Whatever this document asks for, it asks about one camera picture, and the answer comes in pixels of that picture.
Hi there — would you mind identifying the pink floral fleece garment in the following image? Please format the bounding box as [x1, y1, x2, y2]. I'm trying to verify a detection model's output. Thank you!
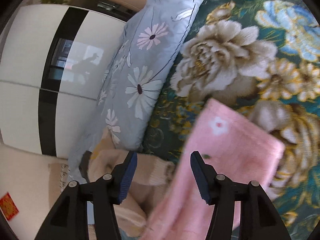
[141, 98, 285, 240]

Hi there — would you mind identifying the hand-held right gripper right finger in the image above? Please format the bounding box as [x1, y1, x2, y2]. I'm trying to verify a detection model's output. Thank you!
[190, 151, 292, 240]

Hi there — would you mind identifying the blue floral quilt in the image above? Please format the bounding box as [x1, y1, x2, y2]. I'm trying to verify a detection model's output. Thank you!
[67, 0, 212, 178]

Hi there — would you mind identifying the beige quilted headboard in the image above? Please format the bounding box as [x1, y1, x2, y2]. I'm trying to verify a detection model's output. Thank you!
[47, 162, 88, 195]

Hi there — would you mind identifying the teal floral blanket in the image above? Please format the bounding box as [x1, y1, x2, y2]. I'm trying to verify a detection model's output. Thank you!
[142, 0, 320, 230]

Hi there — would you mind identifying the white wardrobe with black band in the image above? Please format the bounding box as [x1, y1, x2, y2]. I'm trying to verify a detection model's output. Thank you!
[0, 4, 127, 158]

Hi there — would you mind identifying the red wall decoration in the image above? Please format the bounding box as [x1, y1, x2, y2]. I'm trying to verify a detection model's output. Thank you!
[0, 192, 20, 221]

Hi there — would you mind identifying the beige fleece garment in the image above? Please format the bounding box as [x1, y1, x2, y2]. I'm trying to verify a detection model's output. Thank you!
[86, 127, 177, 240]

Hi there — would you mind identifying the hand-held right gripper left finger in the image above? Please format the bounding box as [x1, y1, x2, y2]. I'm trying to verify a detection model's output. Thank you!
[34, 151, 138, 240]

